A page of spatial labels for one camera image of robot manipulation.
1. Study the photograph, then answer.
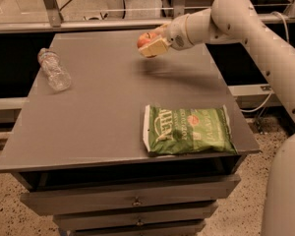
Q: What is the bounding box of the white cable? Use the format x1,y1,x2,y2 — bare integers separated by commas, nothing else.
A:
240,11,291,114

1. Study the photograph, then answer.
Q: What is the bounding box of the clear plastic water bottle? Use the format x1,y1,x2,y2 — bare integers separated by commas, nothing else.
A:
37,48,72,91

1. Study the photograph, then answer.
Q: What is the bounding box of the green chip bag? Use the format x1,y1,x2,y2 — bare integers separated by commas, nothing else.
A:
143,105,237,156

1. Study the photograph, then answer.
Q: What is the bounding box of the metal guard rail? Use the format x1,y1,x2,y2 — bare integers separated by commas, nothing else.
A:
0,0,295,33

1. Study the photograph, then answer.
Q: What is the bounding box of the grey drawer cabinet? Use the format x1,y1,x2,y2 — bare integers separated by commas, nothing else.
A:
0,30,259,236

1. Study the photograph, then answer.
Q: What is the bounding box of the red apple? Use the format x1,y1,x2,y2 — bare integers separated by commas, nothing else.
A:
137,32,157,48

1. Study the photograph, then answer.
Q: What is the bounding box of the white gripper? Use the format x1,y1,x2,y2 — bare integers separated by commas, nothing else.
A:
138,14,194,58

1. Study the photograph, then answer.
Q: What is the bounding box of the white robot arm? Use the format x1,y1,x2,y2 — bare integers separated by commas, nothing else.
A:
137,0,295,236

